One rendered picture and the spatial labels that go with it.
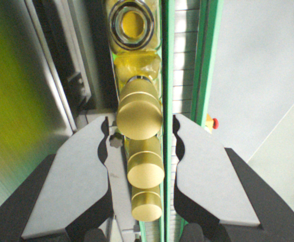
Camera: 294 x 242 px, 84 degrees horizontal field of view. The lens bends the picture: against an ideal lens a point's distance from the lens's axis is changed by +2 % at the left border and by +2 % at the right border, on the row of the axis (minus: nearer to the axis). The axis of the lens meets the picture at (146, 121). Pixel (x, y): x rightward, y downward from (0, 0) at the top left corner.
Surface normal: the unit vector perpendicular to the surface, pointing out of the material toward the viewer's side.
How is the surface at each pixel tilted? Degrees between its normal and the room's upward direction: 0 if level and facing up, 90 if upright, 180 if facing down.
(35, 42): 89
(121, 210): 0
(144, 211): 0
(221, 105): 0
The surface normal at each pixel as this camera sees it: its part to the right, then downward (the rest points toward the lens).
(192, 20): 0.05, 0.51
